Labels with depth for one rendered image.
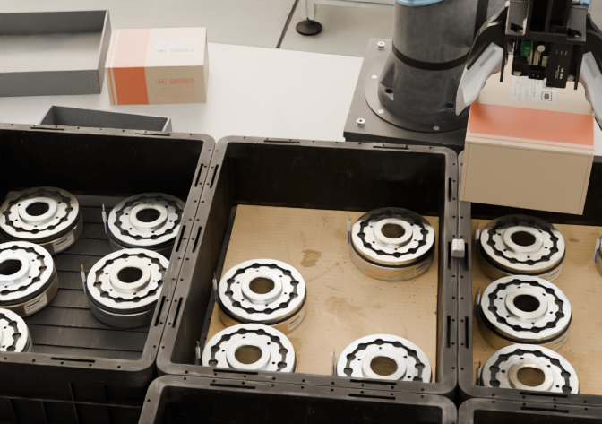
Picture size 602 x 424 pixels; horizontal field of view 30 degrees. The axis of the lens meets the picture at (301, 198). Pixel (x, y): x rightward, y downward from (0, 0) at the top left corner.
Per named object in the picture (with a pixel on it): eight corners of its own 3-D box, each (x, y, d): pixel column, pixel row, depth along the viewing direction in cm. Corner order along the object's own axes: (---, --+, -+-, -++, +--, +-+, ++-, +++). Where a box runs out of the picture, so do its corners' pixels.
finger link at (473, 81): (430, 125, 110) (491, 64, 104) (436, 90, 114) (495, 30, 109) (455, 142, 111) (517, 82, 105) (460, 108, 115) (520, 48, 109)
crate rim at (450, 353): (219, 149, 143) (218, 134, 141) (456, 162, 140) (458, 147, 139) (154, 388, 112) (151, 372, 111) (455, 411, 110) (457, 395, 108)
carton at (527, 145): (472, 109, 124) (478, 51, 119) (583, 121, 122) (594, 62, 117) (459, 201, 112) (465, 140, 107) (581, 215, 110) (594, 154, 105)
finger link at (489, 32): (454, 60, 110) (513, 0, 104) (455, 52, 111) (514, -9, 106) (492, 87, 111) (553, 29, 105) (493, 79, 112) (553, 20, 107)
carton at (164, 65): (209, 64, 196) (206, 26, 192) (206, 103, 187) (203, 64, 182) (117, 66, 196) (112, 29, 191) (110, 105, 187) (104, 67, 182)
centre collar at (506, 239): (503, 226, 138) (503, 222, 137) (543, 230, 137) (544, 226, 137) (501, 253, 134) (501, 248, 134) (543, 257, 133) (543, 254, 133)
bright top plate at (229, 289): (223, 261, 134) (223, 257, 134) (307, 263, 134) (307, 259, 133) (213, 322, 126) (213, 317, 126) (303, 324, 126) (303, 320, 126)
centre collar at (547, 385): (505, 360, 121) (506, 356, 120) (552, 364, 120) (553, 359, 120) (507, 395, 117) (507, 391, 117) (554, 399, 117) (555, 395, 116)
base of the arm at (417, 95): (395, 56, 177) (399, 3, 171) (488, 78, 173) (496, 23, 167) (363, 111, 167) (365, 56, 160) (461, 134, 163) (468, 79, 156)
